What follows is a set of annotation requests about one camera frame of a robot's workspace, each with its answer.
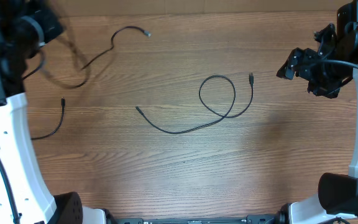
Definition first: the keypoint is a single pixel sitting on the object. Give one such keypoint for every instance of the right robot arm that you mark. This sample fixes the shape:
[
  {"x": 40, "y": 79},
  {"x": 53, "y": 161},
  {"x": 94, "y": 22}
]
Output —
[{"x": 336, "y": 199}]

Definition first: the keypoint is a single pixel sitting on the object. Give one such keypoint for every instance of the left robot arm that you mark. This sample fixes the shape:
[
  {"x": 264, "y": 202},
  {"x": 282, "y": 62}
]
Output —
[{"x": 25, "y": 27}]

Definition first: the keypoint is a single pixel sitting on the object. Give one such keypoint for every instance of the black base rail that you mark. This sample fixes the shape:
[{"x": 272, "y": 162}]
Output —
[{"x": 249, "y": 219}]

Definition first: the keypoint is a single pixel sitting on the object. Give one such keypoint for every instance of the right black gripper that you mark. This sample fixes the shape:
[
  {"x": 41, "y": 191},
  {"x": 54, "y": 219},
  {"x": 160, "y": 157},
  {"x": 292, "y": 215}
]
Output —
[{"x": 304, "y": 59}]

